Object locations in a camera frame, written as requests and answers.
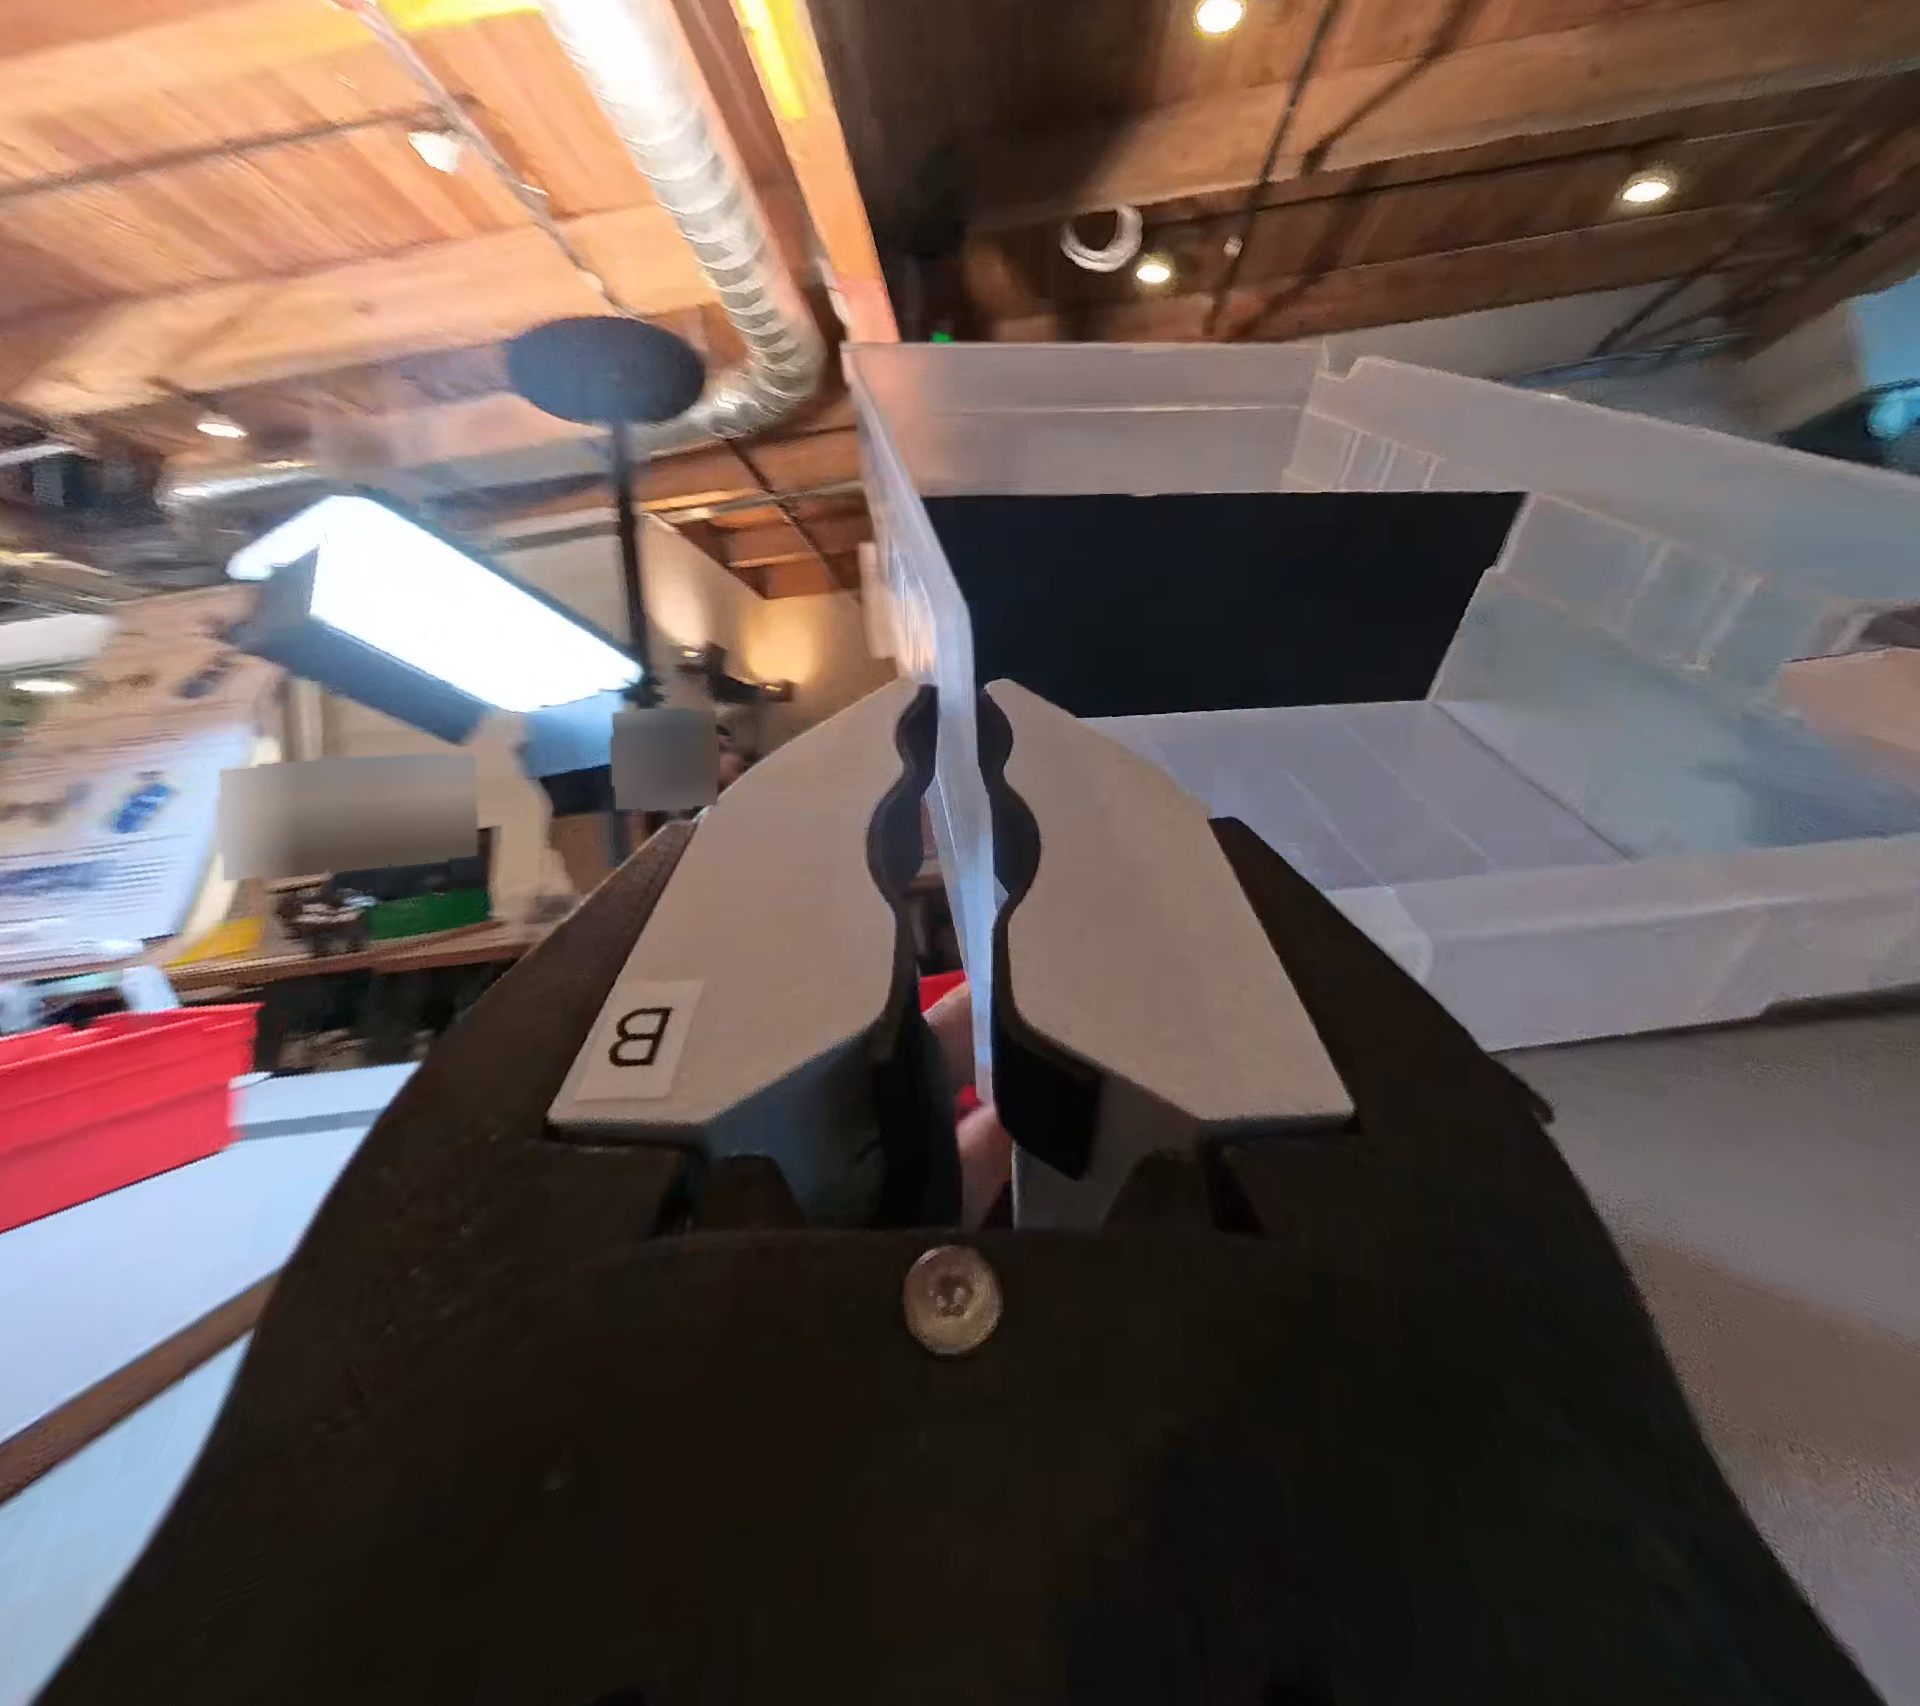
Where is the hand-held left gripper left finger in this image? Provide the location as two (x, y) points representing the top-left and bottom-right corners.
(545, 679), (965, 1233)

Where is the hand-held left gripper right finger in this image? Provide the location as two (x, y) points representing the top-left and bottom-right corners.
(981, 679), (1360, 1233)

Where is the clear plastic bin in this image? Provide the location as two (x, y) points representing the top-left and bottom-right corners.
(839, 341), (1920, 1206)

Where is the green plastic bin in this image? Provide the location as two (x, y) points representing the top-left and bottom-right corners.
(364, 888), (493, 945)

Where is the led light panel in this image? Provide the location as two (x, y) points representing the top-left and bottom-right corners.
(223, 491), (649, 748)

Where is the black floor lamp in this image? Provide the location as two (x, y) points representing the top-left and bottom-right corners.
(504, 315), (708, 689)

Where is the instruction board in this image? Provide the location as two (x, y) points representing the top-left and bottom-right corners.
(0, 626), (264, 974)

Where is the red plastic bin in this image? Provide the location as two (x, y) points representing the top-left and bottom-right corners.
(0, 1000), (264, 1237)

